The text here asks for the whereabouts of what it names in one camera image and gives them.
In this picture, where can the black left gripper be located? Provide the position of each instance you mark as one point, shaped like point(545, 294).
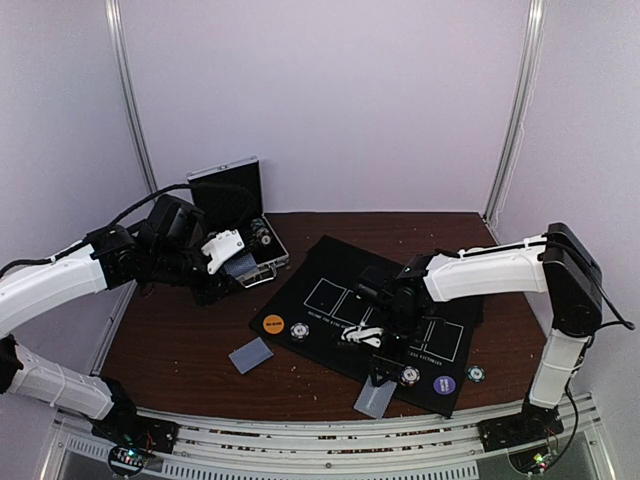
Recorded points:
point(215, 290)

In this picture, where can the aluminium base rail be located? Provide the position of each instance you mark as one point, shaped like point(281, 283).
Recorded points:
point(416, 447)

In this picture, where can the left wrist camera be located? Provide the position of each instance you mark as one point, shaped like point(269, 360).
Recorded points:
point(176, 229)

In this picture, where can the left aluminium frame post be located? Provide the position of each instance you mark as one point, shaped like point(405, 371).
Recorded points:
point(132, 115)

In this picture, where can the right aluminium frame post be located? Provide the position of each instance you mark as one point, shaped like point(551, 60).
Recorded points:
point(514, 135)

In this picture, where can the blue white chip stack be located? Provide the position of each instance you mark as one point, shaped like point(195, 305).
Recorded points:
point(299, 332)

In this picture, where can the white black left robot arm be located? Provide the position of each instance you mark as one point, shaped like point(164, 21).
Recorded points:
point(43, 300)

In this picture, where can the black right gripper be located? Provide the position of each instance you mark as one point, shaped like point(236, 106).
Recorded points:
point(388, 361)

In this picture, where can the purple small blind button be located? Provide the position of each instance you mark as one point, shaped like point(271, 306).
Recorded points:
point(444, 385)

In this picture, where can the black poker playing mat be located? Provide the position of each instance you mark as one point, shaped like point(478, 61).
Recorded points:
point(321, 294)

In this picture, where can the poker chip stack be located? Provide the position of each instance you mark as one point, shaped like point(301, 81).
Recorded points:
point(409, 376)

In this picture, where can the aluminium poker chip case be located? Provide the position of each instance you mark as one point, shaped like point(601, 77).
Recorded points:
point(231, 195)

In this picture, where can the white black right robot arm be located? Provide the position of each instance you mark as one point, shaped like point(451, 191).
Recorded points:
point(554, 264)

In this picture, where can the blue playing card deck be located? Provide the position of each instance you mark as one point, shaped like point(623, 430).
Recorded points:
point(240, 266)

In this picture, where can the aluminium frame post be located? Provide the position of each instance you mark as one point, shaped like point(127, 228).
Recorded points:
point(132, 115)
point(514, 135)

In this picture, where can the single green poker chip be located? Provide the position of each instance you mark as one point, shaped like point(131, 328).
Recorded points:
point(476, 374)

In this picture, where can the orange big blind button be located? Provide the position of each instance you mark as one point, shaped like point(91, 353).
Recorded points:
point(273, 324)

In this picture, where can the green red poker chip row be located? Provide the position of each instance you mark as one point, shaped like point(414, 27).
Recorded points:
point(261, 232)

